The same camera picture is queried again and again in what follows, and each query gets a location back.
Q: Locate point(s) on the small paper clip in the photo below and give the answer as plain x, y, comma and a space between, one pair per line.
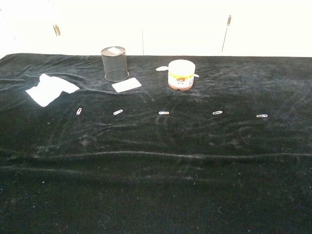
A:
262, 115
163, 112
78, 111
217, 112
118, 112

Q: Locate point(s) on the open peanut butter jar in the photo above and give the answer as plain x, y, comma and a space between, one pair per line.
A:
181, 75

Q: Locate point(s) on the white folded paper napkin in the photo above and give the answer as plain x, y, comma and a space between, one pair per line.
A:
46, 92

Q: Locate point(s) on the black mesh pen holder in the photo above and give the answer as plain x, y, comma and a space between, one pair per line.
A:
114, 69

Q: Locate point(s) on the playing card with red pips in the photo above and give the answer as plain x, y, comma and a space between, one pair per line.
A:
126, 84

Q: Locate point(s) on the metal screen hinge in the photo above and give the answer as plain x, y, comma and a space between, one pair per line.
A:
56, 30
229, 20

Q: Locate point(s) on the black velvet tablecloth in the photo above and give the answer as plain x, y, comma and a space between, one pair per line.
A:
156, 170

